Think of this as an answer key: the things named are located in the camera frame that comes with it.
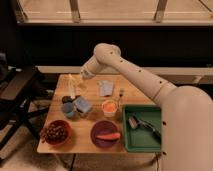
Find pale translucent gripper finger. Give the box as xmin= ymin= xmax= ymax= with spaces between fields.
xmin=68 ymin=74 xmax=76 ymax=99

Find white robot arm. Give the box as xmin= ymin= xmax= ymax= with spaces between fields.
xmin=80 ymin=43 xmax=213 ymax=171

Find blue cup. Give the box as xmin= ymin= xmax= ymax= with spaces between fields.
xmin=61 ymin=102 xmax=76 ymax=118

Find orange filled plastic cup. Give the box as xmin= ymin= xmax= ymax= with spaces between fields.
xmin=102 ymin=100 xmax=118 ymax=117

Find dark small object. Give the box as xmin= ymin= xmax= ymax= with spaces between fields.
xmin=62 ymin=96 xmax=73 ymax=103

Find light blue folded cloth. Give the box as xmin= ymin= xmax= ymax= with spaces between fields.
xmin=98 ymin=80 xmax=114 ymax=97

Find red-brown bowl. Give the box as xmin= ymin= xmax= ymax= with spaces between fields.
xmin=45 ymin=120 xmax=71 ymax=146

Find bunch of dark grapes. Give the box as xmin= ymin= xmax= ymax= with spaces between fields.
xmin=40 ymin=124 xmax=67 ymax=140

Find black chair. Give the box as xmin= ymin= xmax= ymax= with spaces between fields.
xmin=0 ymin=52 xmax=48 ymax=151

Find purple bowl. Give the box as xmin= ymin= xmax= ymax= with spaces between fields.
xmin=90 ymin=120 xmax=121 ymax=148

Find orange carrot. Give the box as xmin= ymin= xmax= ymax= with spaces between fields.
xmin=96 ymin=132 xmax=121 ymax=141

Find metal tongs in tray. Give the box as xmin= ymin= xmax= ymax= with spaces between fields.
xmin=128 ymin=116 xmax=161 ymax=140

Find green plastic tray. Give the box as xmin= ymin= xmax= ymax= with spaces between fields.
xmin=122 ymin=105 xmax=161 ymax=153

